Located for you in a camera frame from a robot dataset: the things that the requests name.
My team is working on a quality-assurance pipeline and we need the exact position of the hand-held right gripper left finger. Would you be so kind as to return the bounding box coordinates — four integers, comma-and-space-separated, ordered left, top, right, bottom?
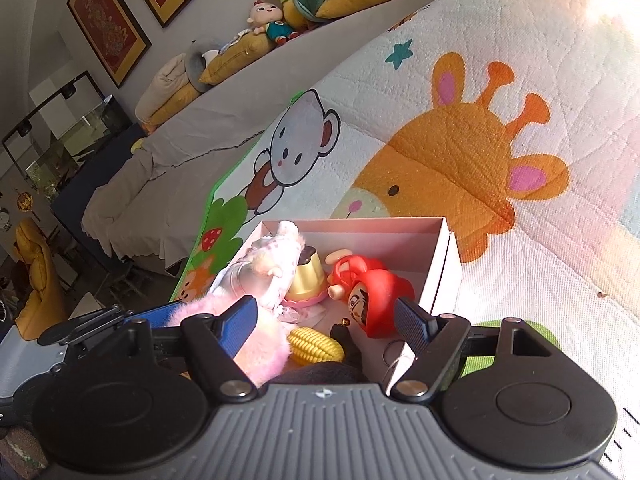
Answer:
122, 295, 261, 403

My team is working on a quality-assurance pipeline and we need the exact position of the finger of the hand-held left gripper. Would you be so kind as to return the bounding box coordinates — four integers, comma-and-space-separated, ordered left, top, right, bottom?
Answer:
37, 301, 188, 346

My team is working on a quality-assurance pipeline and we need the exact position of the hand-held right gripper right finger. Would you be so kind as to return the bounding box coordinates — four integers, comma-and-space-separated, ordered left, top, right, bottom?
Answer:
390, 296, 563, 403

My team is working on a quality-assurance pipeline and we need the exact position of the pink fluffy plush toy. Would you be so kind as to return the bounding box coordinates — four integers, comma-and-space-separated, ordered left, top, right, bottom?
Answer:
167, 297, 291, 386

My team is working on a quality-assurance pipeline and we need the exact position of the red doll keychain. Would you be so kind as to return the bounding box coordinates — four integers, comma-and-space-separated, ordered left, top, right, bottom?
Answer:
325, 249, 418, 368

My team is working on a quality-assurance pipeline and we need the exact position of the yellow corn toy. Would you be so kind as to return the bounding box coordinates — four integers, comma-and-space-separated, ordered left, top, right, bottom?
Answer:
287, 326, 346, 365

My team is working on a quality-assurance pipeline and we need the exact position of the yellow pudding toy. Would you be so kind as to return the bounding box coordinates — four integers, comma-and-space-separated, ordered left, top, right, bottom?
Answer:
282, 247, 328, 308

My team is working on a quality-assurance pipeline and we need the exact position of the pink cardboard box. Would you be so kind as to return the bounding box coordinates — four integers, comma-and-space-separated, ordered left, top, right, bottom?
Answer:
207, 216, 463, 391

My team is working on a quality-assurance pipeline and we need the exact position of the cartoon printed play mat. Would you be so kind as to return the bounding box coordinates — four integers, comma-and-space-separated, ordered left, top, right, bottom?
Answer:
170, 0, 640, 480

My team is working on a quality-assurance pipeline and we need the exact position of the grey bed sheet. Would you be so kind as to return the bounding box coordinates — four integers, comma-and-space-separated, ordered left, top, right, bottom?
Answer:
82, 0, 431, 271

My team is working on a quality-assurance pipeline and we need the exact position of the glass fish tank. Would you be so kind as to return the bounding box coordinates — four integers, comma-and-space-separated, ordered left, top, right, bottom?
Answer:
2, 71, 136, 196

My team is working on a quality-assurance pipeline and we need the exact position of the beige folded blanket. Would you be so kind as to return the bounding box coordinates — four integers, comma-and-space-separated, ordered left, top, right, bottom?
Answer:
135, 52, 201, 128

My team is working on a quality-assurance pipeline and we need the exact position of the small framed red picture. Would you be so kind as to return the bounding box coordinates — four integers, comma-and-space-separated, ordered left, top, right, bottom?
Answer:
67, 0, 152, 87

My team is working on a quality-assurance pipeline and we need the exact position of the cartoon child plush doll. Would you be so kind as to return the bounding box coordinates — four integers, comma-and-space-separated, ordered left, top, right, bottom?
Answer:
245, 0, 301, 46

